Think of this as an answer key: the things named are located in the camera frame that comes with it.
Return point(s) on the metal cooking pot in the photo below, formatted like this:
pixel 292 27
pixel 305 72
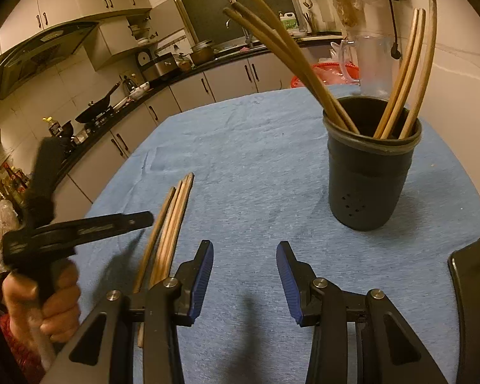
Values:
pixel 202 52

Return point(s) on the black kitchen countertop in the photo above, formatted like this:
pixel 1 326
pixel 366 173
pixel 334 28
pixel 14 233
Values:
pixel 152 90

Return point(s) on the dark chopstick holder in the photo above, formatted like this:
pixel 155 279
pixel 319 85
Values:
pixel 368 192

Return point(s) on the white bowl with spoon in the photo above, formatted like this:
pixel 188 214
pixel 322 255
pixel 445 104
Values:
pixel 140 88

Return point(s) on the red plastic basket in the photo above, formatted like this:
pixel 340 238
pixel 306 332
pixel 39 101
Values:
pixel 324 76

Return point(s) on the chrome faucet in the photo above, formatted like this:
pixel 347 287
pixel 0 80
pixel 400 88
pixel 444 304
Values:
pixel 246 38

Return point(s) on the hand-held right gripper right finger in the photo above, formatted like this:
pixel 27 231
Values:
pixel 288 284

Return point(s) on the range hood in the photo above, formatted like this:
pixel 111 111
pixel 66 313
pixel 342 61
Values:
pixel 44 52

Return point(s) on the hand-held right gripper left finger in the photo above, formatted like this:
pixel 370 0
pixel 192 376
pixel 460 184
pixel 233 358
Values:
pixel 202 284

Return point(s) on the cooking oil bottle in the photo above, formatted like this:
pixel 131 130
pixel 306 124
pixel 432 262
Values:
pixel 54 127

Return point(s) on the clear glass pitcher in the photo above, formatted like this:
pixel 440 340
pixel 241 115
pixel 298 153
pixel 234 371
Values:
pixel 372 68

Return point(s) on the sauce bottles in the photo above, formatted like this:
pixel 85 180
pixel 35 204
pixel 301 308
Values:
pixel 14 184

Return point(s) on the person's left hand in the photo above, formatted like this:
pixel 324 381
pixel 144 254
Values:
pixel 62 308

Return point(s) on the person's left forearm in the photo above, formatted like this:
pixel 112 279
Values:
pixel 20 348

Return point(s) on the black wok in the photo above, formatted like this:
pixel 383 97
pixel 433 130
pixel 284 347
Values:
pixel 94 114

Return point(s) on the sink utensil holder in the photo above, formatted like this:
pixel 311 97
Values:
pixel 308 22

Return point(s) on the black flat object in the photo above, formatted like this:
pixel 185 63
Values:
pixel 476 308

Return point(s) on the white base cabinets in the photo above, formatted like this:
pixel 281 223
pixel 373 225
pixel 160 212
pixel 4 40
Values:
pixel 184 92

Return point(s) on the blue tablecloth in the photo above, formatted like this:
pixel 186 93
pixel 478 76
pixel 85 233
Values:
pixel 244 160

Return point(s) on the green detergent bottle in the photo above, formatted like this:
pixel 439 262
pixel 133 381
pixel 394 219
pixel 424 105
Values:
pixel 288 24

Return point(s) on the kitchen window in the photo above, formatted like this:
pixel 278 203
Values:
pixel 208 4

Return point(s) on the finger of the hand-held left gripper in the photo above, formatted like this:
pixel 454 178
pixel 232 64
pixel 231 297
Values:
pixel 112 226

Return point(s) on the wooden chopstick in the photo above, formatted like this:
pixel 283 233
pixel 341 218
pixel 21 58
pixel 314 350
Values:
pixel 180 224
pixel 154 240
pixel 236 20
pixel 248 18
pixel 172 236
pixel 418 48
pixel 288 44
pixel 427 72
pixel 409 48
pixel 166 236

